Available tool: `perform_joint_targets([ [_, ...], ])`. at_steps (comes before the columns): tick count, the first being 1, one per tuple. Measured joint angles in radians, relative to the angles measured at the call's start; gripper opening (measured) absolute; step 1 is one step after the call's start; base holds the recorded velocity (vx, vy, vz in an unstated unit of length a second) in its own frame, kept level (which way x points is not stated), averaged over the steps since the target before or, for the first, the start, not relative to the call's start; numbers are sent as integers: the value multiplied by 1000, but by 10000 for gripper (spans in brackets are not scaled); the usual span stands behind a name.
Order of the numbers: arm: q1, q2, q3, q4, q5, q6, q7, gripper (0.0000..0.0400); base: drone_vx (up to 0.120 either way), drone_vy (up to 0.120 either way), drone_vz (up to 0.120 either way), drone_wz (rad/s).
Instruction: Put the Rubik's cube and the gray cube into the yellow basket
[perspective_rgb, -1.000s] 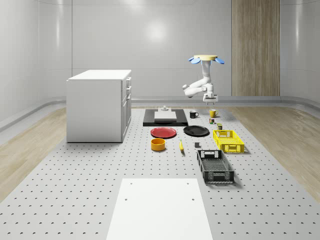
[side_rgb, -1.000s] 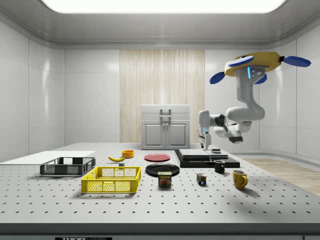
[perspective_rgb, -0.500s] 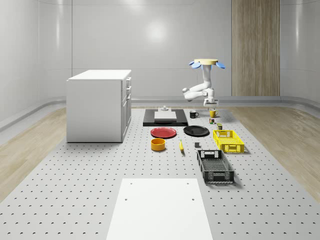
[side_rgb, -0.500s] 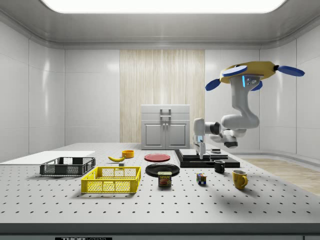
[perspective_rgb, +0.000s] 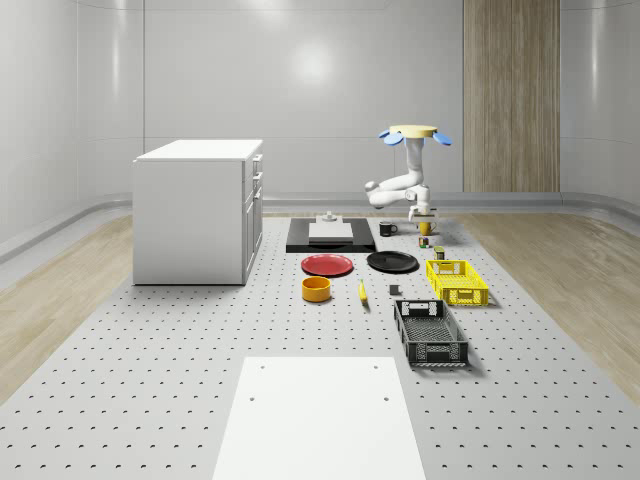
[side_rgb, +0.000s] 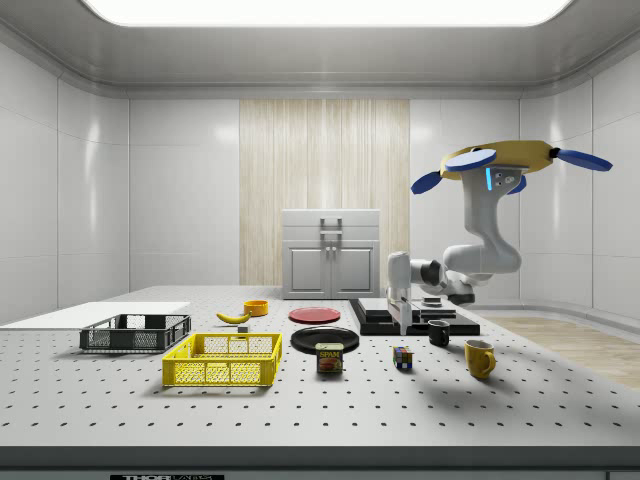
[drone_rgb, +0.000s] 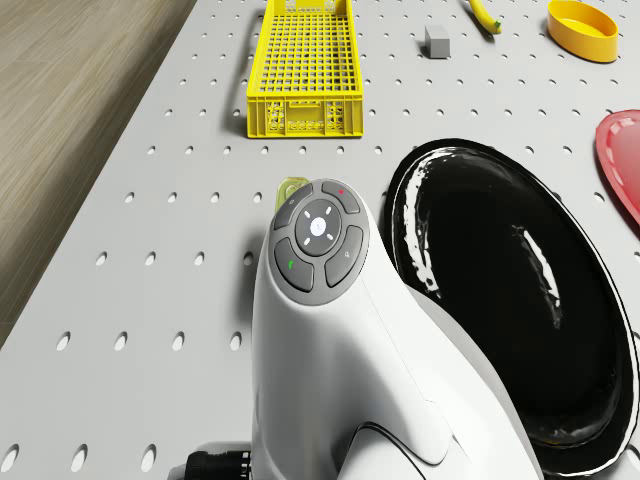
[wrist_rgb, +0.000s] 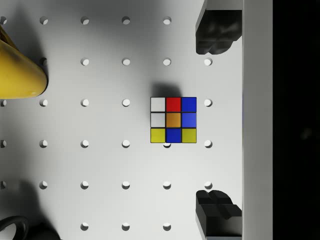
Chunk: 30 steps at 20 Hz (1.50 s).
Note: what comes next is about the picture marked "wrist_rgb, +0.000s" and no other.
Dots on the puzzle cube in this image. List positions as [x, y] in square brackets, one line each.
[173, 120]

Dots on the black mug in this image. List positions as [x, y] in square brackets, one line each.
[23, 228]

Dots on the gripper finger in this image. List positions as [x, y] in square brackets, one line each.
[220, 32]
[217, 215]

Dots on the yellow mug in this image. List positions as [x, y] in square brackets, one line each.
[17, 72]

